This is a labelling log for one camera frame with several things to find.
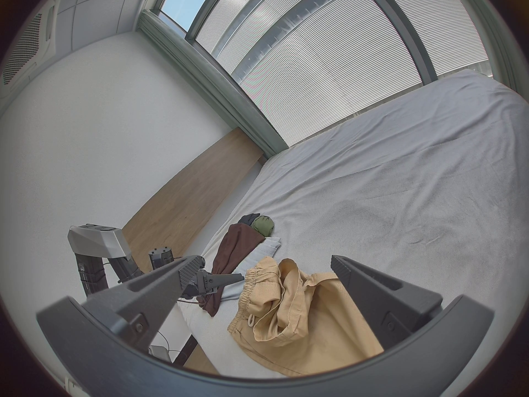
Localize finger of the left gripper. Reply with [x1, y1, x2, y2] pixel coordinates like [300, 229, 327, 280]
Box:
[209, 273, 245, 287]
[182, 284, 219, 302]

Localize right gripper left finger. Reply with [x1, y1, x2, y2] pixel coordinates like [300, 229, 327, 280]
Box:
[87, 255, 206, 350]

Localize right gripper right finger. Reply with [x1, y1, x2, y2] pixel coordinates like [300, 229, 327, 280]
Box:
[331, 255, 445, 352]

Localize tan shorts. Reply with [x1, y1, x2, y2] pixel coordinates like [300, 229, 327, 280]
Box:
[226, 257, 385, 377]

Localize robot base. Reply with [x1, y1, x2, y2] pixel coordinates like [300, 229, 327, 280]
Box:
[149, 344, 174, 363]

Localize bed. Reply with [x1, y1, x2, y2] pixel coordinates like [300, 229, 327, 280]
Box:
[122, 69, 529, 377]

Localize brown garment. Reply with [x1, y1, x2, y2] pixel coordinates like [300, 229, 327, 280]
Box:
[196, 223, 265, 317]

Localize pale grey garment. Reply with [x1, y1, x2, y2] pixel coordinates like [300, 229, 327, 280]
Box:
[221, 236, 282, 303]

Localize green garment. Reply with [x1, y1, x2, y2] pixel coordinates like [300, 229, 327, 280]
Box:
[252, 215, 275, 237]

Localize grey-green curtain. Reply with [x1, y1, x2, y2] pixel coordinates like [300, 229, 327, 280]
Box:
[136, 9, 290, 160]
[450, 0, 519, 92]

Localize window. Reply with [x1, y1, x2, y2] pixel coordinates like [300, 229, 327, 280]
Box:
[159, 0, 496, 148]

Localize white ceiling air vent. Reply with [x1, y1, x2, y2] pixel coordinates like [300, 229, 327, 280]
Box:
[2, 0, 56, 86]

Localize black cable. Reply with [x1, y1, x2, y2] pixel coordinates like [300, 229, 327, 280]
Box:
[155, 331, 187, 356]

